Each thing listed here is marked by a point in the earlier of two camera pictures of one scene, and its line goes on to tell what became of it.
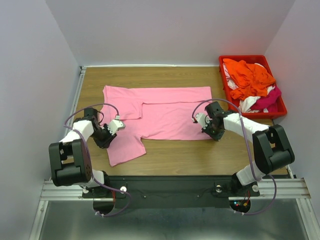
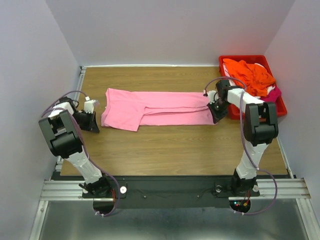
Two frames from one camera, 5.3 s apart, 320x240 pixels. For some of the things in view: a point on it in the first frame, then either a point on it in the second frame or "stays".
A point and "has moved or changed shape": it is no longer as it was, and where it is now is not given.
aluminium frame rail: [296, 188] stays
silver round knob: [218, 188] stays
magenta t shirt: [270, 102] stays
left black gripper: [106, 143] to [92, 125]
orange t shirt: [253, 80] stays
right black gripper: [216, 137] to [217, 116]
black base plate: [169, 191] stays
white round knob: [124, 188] stays
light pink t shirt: [154, 113] has moved or changed shape
